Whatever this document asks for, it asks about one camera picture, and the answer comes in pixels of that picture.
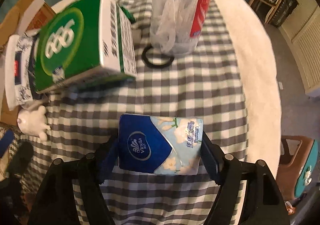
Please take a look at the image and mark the clear plastic cup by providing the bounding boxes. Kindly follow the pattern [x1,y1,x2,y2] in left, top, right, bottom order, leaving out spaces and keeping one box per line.
[150,0,210,57]

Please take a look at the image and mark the brown cardboard box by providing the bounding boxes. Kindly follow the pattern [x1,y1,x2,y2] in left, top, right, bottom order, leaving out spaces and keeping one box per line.
[1,0,55,127]

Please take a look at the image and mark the louvered wardrobe doors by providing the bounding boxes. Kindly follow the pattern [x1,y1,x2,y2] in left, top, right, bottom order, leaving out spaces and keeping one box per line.
[280,0,319,98]

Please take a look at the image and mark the white rabbit figurine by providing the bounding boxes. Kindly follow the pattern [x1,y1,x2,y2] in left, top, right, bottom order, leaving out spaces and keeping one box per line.
[17,102,50,142]

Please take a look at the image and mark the grey checkered cloth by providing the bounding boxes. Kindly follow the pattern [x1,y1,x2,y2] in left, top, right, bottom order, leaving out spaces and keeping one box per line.
[21,0,248,224]

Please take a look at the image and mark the green 666 box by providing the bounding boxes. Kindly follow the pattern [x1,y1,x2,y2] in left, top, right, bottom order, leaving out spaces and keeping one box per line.
[34,0,137,94]

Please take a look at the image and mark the black ring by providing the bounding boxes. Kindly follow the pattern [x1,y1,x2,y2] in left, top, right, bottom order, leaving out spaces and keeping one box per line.
[141,44,175,68]

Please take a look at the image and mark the brown stool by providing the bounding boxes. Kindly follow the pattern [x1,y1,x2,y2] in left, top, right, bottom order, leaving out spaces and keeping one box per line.
[276,136,318,201]

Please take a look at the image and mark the blue Vinda tissue pack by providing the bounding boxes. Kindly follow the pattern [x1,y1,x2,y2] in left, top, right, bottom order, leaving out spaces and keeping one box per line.
[118,114,203,176]

